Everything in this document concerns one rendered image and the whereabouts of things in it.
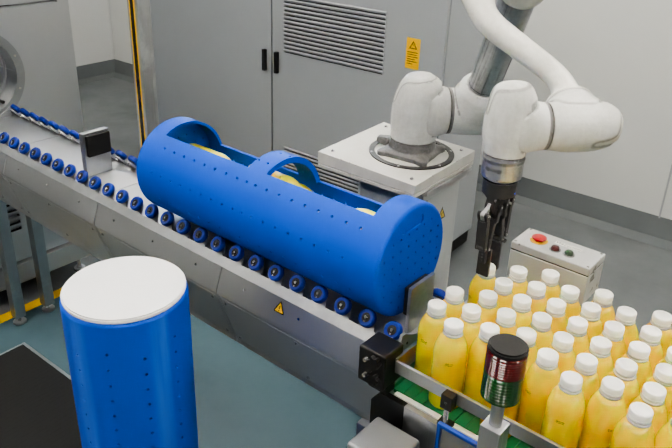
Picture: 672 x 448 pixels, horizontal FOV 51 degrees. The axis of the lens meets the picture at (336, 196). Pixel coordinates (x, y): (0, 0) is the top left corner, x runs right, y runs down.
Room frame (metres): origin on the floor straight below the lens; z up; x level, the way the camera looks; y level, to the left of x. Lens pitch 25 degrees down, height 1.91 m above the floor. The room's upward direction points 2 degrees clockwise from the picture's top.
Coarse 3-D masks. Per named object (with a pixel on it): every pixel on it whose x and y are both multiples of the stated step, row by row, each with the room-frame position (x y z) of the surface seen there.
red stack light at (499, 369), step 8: (488, 352) 0.89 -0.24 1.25; (488, 360) 0.88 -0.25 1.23; (496, 360) 0.87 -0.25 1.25; (504, 360) 0.87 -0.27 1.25; (520, 360) 0.87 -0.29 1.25; (488, 368) 0.88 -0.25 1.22; (496, 368) 0.87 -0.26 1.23; (504, 368) 0.86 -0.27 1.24; (512, 368) 0.86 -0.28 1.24; (520, 368) 0.86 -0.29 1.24; (496, 376) 0.87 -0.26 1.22; (504, 376) 0.86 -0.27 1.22; (512, 376) 0.86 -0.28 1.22; (520, 376) 0.87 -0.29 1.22
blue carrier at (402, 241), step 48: (144, 144) 1.89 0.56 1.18; (144, 192) 1.86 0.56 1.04; (192, 192) 1.71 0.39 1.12; (240, 192) 1.62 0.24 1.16; (288, 192) 1.55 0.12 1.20; (336, 192) 1.75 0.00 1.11; (240, 240) 1.61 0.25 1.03; (288, 240) 1.49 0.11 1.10; (336, 240) 1.41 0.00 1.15; (384, 240) 1.35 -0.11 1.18; (432, 240) 1.50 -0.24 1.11; (336, 288) 1.41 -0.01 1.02; (384, 288) 1.35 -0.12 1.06
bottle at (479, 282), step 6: (474, 276) 1.42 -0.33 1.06; (480, 276) 1.40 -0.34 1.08; (492, 276) 1.40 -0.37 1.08; (474, 282) 1.40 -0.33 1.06; (480, 282) 1.39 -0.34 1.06; (486, 282) 1.39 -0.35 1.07; (492, 282) 1.39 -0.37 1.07; (474, 288) 1.39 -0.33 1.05; (480, 288) 1.38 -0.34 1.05; (486, 288) 1.38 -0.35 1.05; (492, 288) 1.38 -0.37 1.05; (468, 294) 1.41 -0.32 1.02; (474, 294) 1.39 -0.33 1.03; (468, 300) 1.41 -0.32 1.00; (474, 300) 1.39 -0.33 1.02
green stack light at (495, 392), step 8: (488, 376) 0.88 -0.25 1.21; (488, 384) 0.87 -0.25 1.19; (496, 384) 0.87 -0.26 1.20; (504, 384) 0.86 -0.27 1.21; (512, 384) 0.86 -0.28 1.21; (520, 384) 0.87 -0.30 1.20; (480, 392) 0.89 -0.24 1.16; (488, 392) 0.87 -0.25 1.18; (496, 392) 0.86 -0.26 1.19; (504, 392) 0.86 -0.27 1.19; (512, 392) 0.86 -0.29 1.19; (520, 392) 0.87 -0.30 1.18; (488, 400) 0.87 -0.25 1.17; (496, 400) 0.86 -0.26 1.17; (504, 400) 0.86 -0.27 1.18; (512, 400) 0.86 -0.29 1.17
